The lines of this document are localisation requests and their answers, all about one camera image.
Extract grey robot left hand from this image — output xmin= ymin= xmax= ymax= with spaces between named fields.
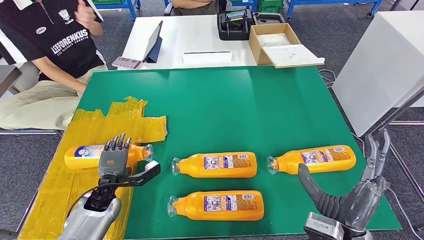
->
xmin=98 ymin=132 xmax=133 ymax=180

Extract white cabinet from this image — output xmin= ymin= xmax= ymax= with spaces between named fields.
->
xmin=332 ymin=10 xmax=424 ymax=137

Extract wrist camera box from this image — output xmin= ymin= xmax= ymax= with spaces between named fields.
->
xmin=114 ymin=160 xmax=162 ymax=188
xmin=303 ymin=211 xmax=345 ymax=240

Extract white board lid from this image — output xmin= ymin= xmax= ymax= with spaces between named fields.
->
xmin=261 ymin=43 xmax=326 ymax=69

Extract pink phone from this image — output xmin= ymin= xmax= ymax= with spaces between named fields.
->
xmin=111 ymin=56 xmax=143 ymax=70

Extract cardboard box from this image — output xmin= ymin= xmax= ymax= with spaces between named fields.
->
xmin=248 ymin=23 xmax=302 ymax=66

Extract person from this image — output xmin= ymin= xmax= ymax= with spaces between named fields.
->
xmin=0 ymin=0 xmax=109 ymax=131
xmin=170 ymin=0 xmax=220 ymax=16

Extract flat white box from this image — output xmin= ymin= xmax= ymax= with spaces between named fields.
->
xmin=181 ymin=50 xmax=233 ymax=65

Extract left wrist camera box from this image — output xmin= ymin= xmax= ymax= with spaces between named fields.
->
xmin=114 ymin=160 xmax=162 ymax=188

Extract blue rack frame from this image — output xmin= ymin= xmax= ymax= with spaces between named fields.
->
xmin=284 ymin=0 xmax=383 ymax=21
xmin=92 ymin=0 xmax=142 ymax=21

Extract orange detergent bottle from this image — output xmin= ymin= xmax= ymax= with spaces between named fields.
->
xmin=171 ymin=151 xmax=258 ymax=179
xmin=266 ymin=145 xmax=357 ymax=175
xmin=167 ymin=190 xmax=265 ymax=222
xmin=64 ymin=143 xmax=155 ymax=170

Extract grey case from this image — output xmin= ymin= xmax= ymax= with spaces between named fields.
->
xmin=252 ymin=12 xmax=286 ymax=26

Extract metal frame bars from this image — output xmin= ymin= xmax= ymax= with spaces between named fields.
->
xmin=361 ymin=86 xmax=424 ymax=200

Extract person's left hand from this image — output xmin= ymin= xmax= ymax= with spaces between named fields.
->
xmin=74 ymin=0 xmax=97 ymax=29

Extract white table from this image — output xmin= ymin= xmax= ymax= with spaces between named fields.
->
xmin=117 ymin=15 xmax=319 ymax=71

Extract green crate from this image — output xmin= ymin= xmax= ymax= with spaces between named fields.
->
xmin=257 ymin=0 xmax=285 ymax=14

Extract tablet in blue case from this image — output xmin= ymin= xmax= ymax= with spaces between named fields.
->
xmin=142 ymin=20 xmax=164 ymax=64

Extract yellow tape patch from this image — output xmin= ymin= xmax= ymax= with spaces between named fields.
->
xmin=18 ymin=96 xmax=168 ymax=240

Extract black equipment case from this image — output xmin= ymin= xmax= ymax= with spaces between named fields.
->
xmin=216 ymin=8 xmax=254 ymax=41

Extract metal floor rail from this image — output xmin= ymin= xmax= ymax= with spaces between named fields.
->
xmin=0 ymin=129 xmax=64 ymax=137

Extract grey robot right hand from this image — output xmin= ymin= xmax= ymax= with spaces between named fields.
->
xmin=297 ymin=128 xmax=392 ymax=231

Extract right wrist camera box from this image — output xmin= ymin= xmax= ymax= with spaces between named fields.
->
xmin=303 ymin=211 xmax=345 ymax=240

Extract white plastic bag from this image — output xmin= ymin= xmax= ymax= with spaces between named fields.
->
xmin=257 ymin=33 xmax=292 ymax=47

